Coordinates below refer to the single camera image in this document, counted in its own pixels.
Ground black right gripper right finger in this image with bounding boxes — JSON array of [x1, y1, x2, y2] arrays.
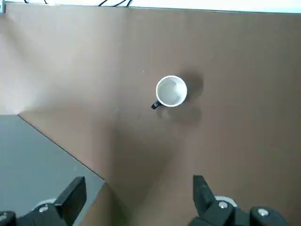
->
[[188, 174, 289, 226]]

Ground white mug black handle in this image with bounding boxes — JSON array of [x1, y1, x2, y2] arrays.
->
[[150, 75, 188, 111]]

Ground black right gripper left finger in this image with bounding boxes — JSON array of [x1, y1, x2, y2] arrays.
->
[[0, 176, 87, 226]]

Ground grey drawer cabinet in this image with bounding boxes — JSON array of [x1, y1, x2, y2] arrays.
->
[[0, 114, 106, 226]]

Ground white desk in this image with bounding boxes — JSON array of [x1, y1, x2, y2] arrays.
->
[[4, 0, 301, 14]]

